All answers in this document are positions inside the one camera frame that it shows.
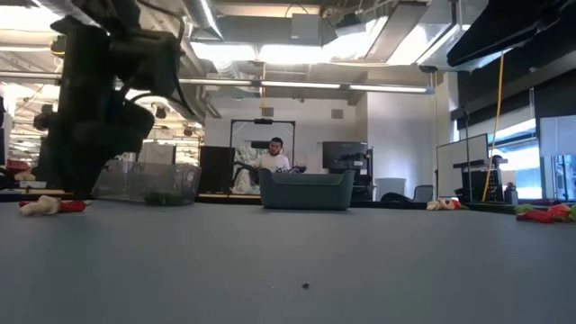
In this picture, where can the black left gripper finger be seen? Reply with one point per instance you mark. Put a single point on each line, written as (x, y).
(81, 175)

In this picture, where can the cream toy mushroom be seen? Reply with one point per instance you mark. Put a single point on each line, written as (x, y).
(434, 205)
(40, 206)

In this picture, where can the green toy pepper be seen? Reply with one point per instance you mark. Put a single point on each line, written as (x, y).
(155, 198)
(524, 208)
(573, 212)

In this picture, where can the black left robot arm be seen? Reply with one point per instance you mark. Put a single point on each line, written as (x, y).
(90, 54)

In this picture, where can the black background robot arm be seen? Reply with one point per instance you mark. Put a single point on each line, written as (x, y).
(243, 170)

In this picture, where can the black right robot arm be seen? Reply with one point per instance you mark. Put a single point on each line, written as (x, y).
(499, 31)

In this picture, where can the clear grey plastic basket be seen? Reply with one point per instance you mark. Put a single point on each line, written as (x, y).
(135, 180)

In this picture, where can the black cabinet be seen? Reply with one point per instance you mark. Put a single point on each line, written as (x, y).
(216, 168)

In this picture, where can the person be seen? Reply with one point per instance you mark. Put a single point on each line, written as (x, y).
(273, 161)

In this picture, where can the long ceiling light bar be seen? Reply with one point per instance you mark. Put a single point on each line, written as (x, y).
(301, 84)

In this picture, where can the teal plastic basket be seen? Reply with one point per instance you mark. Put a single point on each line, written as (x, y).
(306, 193)

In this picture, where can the grey table mat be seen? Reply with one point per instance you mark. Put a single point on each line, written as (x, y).
(288, 270)

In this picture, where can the black computer monitor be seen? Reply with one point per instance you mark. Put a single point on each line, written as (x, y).
(344, 155)

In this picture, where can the grey waste bin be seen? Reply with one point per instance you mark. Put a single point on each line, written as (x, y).
(390, 189)

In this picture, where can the grey office chair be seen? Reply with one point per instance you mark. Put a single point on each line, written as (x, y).
(423, 193)

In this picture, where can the whiteboard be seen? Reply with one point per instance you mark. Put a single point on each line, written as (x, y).
(461, 164)

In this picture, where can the black tripod stand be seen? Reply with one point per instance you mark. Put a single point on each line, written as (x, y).
(466, 153)

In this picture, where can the black equipment rack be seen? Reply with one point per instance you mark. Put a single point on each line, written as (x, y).
(483, 182)

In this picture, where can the dark bottle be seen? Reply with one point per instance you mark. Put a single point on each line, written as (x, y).
(510, 195)

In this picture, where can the silver air duct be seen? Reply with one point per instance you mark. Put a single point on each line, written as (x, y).
(204, 18)

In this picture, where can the black gantry frame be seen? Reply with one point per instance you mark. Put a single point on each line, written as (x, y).
(263, 121)

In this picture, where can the grey wall vent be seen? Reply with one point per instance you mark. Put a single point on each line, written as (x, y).
(337, 113)
(267, 111)

